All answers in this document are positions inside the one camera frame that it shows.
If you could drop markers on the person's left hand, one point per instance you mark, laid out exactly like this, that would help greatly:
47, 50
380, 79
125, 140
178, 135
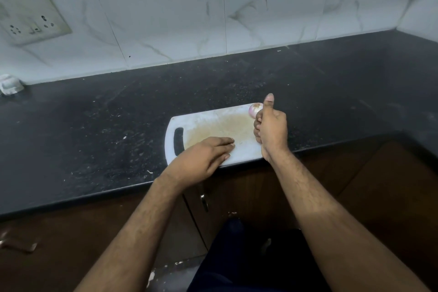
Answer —
198, 161

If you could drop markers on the person's right hand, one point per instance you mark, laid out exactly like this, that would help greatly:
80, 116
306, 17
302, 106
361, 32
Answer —
273, 131

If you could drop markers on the small pink onion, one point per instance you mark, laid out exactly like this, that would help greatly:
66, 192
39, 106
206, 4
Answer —
255, 109

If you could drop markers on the white plastic cutting board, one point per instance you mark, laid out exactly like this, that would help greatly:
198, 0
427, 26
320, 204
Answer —
219, 124

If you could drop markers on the person's left forearm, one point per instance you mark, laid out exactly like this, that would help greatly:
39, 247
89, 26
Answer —
130, 237

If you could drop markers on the person's right forearm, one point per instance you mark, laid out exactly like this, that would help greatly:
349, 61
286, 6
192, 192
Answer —
345, 223

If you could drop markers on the person's dark trousers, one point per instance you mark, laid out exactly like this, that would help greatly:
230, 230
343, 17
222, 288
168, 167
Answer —
246, 261

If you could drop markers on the white scalloped ceramic cup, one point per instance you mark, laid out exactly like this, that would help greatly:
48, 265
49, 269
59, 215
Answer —
11, 84

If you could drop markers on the white wall socket plate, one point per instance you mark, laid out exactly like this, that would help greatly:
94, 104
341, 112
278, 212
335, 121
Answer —
32, 13

